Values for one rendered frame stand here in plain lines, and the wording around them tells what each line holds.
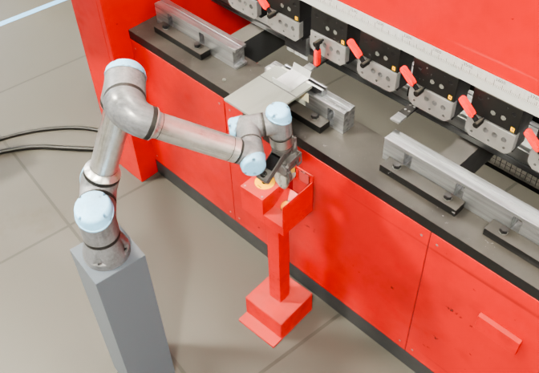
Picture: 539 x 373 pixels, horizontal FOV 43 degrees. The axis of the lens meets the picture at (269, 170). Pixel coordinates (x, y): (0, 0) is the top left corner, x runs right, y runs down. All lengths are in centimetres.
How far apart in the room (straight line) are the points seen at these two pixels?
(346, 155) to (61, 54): 259
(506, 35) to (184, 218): 199
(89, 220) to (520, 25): 130
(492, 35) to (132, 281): 134
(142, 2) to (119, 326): 137
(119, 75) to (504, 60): 102
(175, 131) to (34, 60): 276
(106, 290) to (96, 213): 29
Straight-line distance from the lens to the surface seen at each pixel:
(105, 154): 211
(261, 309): 288
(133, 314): 245
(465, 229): 221
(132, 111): 185
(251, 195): 239
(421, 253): 234
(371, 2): 206
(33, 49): 467
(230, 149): 194
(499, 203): 218
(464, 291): 233
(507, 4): 180
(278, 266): 269
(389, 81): 214
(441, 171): 223
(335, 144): 241
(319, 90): 244
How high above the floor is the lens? 253
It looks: 46 degrees down
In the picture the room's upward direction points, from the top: 2 degrees counter-clockwise
